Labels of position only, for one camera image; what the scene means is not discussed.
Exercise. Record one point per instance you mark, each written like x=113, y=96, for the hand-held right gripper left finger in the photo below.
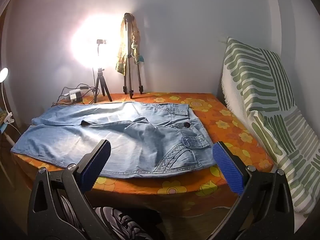
x=96, y=165

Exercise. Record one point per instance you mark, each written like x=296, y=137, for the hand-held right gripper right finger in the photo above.
x=227, y=167

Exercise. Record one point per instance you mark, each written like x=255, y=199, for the light blue denim pants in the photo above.
x=125, y=142

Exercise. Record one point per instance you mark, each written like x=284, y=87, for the orange floral tablecloth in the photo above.
x=225, y=127

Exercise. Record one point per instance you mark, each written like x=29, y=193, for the person's striped trouser leg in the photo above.
x=117, y=225

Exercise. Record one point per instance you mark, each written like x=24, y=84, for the white power strip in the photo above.
x=73, y=96

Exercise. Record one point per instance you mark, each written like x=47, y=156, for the green striped white pillow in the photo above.
x=262, y=92

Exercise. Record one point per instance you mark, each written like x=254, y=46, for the small black tripod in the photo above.
x=100, y=76

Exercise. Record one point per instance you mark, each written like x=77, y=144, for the blue seat wooden chair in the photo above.
x=2, y=128

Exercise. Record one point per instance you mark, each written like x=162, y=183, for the leopard print cushion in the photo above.
x=2, y=116

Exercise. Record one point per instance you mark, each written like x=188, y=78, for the colourful patterned scarf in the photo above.
x=121, y=60

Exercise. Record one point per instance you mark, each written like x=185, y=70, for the tall bronze tripod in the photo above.
x=128, y=55

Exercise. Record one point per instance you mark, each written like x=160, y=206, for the black gooseneck phone holder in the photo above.
x=101, y=41

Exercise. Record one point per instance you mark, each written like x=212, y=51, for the white clip lamp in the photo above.
x=3, y=73

